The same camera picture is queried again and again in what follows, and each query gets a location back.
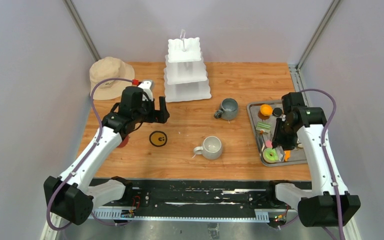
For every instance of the orange fish-shaped pastry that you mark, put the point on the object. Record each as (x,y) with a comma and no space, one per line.
(287,155)

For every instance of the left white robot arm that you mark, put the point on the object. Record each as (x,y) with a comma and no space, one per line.
(70,195)

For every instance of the black yellow smiley coaster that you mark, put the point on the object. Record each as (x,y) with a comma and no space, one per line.
(158,138)

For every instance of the beige bucket hat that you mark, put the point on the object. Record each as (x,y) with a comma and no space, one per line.
(107,68)

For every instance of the metal serving tray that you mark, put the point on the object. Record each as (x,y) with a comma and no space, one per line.
(253,110)

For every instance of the white ceramic mug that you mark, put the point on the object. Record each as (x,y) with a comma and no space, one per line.
(211,148)

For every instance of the black round cookie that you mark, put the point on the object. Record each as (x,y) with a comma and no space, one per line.
(277,112)

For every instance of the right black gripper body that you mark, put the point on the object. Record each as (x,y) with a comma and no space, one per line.
(290,139)

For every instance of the metal tongs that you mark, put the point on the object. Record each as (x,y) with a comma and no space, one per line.
(281,154)

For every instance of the dark grey ceramic mug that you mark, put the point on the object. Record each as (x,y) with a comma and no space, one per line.
(228,110)

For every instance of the green frosted donut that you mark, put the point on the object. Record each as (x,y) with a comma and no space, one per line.
(270,155)

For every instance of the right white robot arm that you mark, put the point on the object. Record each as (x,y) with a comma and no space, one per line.
(329,203)

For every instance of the green white layered sandwich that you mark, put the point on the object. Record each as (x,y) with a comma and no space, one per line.
(263,127)

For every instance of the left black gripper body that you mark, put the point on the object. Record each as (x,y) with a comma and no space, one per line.
(147,113)

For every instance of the pink round macaron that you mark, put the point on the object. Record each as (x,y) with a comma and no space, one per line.
(268,144)

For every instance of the orange cupcake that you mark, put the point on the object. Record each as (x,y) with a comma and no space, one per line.
(266,110)

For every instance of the white three-tier dessert stand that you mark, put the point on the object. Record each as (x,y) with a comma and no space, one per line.
(185,73)

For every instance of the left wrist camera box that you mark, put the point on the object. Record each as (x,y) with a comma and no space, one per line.
(147,86)

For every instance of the red round coaster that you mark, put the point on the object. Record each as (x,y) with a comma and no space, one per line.
(124,142)

